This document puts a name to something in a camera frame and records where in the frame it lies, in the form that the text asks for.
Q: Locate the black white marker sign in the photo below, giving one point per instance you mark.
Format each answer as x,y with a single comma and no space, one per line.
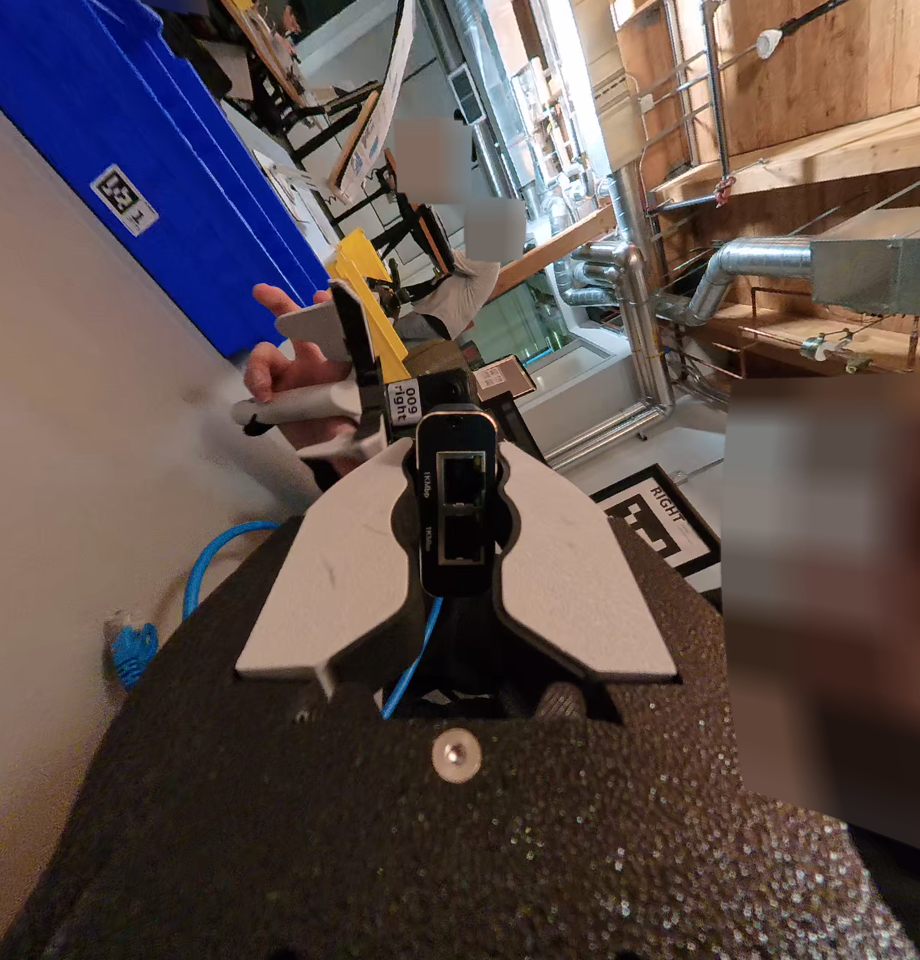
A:
658,517

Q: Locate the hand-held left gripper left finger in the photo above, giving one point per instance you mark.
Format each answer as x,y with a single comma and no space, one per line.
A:
332,570

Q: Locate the blue plastic crate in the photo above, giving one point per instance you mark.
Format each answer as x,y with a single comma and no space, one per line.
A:
130,127

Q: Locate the person's right hand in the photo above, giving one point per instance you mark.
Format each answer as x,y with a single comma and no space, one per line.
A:
295,375

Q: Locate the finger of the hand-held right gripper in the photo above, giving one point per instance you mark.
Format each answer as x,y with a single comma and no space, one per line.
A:
313,330
347,448

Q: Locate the black network splitter box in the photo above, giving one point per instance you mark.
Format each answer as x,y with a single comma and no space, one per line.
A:
460,502

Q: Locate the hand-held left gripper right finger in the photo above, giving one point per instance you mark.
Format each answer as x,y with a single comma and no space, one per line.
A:
580,577

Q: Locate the white ceiling lamp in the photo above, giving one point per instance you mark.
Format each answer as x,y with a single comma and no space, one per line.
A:
771,43

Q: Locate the round metal ventilation duct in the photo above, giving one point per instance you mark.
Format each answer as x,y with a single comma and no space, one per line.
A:
640,322

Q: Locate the rectangular metal duct box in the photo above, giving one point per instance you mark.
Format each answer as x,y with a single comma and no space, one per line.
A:
876,262

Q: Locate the poster board on easel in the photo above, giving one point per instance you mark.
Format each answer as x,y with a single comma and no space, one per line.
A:
377,105

